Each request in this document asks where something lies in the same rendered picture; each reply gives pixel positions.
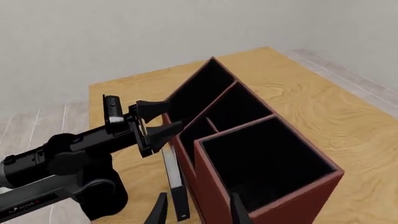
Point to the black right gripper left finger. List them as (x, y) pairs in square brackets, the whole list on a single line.
[(159, 211)]

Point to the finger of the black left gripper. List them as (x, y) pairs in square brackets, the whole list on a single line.
[(163, 135), (154, 108)]

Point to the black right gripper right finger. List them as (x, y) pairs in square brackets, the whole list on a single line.
[(238, 211)]

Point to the thin grey and black book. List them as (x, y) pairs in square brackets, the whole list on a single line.
[(178, 196)]

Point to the red-brown desk caddy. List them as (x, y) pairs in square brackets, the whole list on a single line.
[(280, 193)]

